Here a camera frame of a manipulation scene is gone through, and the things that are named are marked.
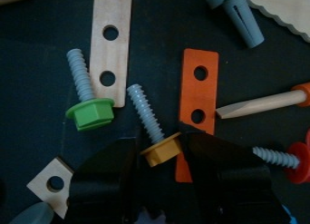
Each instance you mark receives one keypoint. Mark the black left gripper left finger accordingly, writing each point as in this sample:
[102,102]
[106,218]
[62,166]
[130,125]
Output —
[106,185]

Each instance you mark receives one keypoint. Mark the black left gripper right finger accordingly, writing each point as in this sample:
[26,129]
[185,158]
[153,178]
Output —
[226,179]

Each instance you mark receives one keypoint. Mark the yellow-headed grey toy screw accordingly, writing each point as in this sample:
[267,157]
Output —
[150,124]

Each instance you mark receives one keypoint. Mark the red-headed grey toy screw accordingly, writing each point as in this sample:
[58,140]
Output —
[297,162]

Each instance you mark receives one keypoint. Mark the green-headed grey toy screw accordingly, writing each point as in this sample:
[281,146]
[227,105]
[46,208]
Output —
[91,112]

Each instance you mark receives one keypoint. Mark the square wooden plate with hole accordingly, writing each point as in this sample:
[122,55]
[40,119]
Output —
[54,185]

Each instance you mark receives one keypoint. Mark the grey-blue rounded toy piece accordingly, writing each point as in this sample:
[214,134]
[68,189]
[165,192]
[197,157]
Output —
[34,215]

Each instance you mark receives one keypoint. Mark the orange wooden hole strip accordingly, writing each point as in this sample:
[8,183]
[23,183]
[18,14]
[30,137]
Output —
[198,94]

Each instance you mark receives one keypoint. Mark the natural wooden hole strip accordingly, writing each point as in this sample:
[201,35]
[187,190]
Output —
[110,49]

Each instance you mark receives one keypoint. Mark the grey-blue slotted toy peg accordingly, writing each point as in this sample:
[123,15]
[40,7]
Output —
[239,16]

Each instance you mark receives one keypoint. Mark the wooden toy saw blade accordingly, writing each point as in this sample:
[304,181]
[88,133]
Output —
[286,10]

